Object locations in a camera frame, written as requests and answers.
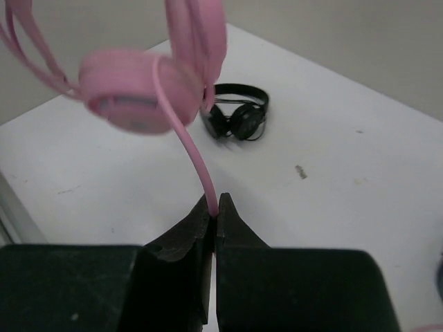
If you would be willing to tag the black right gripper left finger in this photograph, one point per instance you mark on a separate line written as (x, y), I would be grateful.
(161, 286)

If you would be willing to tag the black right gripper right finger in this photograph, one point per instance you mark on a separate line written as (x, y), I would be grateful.
(261, 288)

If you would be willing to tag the pink gaming headset with cable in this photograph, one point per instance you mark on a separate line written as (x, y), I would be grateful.
(139, 91)

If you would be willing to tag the black headphones on left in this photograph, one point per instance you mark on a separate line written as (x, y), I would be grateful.
(253, 104)

